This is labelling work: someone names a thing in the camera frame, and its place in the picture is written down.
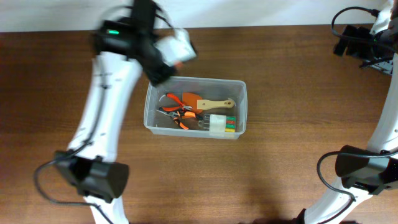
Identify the clear plastic container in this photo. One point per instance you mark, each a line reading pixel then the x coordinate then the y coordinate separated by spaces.
pixel 208 89

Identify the orange scraper wooden handle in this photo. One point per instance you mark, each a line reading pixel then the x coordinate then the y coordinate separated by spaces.
pixel 199 105

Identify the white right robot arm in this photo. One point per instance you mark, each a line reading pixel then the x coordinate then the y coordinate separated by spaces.
pixel 363 173

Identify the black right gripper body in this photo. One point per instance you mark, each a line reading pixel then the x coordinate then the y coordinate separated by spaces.
pixel 366 51

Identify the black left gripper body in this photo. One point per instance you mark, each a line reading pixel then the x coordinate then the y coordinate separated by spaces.
pixel 160 71

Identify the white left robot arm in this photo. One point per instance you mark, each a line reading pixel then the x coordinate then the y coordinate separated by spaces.
pixel 124 50

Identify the orange handled cutting pliers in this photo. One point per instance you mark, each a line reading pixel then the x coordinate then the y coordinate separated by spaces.
pixel 178 105

